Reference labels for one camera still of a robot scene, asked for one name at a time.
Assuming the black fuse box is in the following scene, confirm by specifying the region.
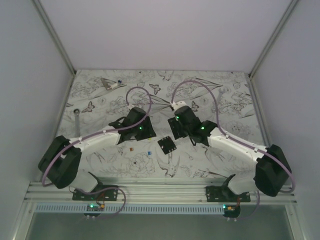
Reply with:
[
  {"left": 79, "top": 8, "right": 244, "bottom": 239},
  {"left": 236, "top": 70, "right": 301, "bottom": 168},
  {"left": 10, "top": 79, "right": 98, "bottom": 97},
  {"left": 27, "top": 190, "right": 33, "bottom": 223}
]
[{"left": 157, "top": 136, "right": 177, "bottom": 155}]

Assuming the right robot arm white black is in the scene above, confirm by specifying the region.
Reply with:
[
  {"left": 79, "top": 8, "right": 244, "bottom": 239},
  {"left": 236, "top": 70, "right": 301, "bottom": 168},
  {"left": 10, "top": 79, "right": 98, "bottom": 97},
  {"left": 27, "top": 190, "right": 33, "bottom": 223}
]
[{"left": 168, "top": 101, "right": 292, "bottom": 203}]

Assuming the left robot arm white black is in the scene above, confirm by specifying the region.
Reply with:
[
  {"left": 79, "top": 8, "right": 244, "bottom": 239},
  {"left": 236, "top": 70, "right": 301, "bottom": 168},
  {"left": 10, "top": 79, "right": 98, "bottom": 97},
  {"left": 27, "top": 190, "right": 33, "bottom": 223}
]
[{"left": 38, "top": 107, "right": 156, "bottom": 201}]

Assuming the silver open-end wrench right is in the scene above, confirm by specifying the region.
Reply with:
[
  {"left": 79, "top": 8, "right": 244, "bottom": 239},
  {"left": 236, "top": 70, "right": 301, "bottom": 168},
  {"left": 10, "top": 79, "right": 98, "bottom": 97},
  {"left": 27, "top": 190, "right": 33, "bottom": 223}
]
[{"left": 216, "top": 87, "right": 225, "bottom": 103}]

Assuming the silver ratchet wrench left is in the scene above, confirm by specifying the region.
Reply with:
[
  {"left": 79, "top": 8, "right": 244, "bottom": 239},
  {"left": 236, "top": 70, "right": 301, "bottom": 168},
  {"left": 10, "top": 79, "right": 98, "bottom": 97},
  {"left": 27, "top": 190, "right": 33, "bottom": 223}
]
[{"left": 73, "top": 108, "right": 81, "bottom": 137}]

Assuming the left controller board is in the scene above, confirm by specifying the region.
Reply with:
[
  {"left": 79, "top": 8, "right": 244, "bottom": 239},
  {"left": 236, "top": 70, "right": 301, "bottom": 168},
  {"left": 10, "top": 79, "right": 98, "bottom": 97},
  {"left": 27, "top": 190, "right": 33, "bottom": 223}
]
[{"left": 83, "top": 203, "right": 105, "bottom": 220}]

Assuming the controller board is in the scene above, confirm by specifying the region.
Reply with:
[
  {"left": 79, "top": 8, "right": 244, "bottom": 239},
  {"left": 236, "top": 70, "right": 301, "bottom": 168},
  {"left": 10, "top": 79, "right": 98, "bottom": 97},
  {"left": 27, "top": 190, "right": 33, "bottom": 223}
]
[
  {"left": 83, "top": 203, "right": 105, "bottom": 220},
  {"left": 223, "top": 204, "right": 241, "bottom": 222}
]

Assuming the right controller board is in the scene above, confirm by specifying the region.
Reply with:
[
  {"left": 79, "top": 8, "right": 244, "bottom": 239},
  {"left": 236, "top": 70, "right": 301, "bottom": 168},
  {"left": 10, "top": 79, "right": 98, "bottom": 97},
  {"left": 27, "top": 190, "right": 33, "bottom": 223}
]
[{"left": 223, "top": 204, "right": 241, "bottom": 222}]

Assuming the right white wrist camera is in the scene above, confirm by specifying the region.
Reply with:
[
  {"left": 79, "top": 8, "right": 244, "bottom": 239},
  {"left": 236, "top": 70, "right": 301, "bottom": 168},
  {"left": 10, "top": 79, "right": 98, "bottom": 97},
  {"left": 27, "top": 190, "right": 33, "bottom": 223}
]
[{"left": 171, "top": 100, "right": 187, "bottom": 111}]

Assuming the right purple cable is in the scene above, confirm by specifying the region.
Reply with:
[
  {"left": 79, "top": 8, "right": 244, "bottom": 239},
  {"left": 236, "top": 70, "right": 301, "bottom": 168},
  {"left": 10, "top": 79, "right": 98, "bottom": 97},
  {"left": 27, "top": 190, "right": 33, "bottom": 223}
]
[{"left": 170, "top": 79, "right": 293, "bottom": 222}]

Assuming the purple cable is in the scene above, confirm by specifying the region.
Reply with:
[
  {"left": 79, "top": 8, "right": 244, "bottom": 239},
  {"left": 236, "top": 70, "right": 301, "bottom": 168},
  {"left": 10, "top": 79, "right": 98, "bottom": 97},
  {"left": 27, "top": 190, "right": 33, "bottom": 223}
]
[
  {"left": 41, "top": 86, "right": 154, "bottom": 221},
  {"left": 170, "top": 79, "right": 293, "bottom": 222}
]

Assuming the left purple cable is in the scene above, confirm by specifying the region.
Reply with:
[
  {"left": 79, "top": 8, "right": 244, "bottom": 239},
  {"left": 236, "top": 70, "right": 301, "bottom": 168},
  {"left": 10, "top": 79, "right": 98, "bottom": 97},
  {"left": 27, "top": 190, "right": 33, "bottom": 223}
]
[{"left": 41, "top": 86, "right": 154, "bottom": 221}]

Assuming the metal bracket tool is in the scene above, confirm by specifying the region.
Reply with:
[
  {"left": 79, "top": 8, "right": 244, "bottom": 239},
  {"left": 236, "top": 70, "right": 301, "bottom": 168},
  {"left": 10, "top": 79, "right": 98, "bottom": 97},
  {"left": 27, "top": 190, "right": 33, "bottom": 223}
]
[{"left": 100, "top": 78, "right": 113, "bottom": 91}]

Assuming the aluminium rail frame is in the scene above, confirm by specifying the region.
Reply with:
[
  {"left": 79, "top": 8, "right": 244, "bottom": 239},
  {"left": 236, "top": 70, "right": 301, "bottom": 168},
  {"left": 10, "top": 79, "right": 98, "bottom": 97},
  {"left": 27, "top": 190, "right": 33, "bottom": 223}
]
[{"left": 13, "top": 178, "right": 304, "bottom": 240}]

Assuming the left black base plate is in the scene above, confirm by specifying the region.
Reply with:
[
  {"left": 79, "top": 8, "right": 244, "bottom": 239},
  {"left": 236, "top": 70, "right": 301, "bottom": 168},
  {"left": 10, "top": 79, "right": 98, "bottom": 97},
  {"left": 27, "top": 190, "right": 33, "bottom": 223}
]
[{"left": 72, "top": 185, "right": 118, "bottom": 202}]

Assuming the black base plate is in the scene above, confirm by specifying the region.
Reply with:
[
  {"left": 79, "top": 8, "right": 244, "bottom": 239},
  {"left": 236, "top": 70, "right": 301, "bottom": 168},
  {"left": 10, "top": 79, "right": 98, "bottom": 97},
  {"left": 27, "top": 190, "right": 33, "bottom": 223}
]
[
  {"left": 205, "top": 185, "right": 251, "bottom": 203},
  {"left": 72, "top": 185, "right": 118, "bottom": 202}
]

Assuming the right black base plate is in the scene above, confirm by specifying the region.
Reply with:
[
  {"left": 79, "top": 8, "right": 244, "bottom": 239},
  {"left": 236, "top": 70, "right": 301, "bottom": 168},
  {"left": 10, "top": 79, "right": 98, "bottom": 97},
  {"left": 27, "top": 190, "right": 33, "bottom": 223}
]
[{"left": 205, "top": 185, "right": 251, "bottom": 203}]

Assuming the white slotted cable duct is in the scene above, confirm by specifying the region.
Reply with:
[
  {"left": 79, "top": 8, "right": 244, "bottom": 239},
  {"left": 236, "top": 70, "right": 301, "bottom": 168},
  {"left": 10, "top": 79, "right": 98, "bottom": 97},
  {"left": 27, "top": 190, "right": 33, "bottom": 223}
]
[{"left": 34, "top": 203, "right": 224, "bottom": 215}]

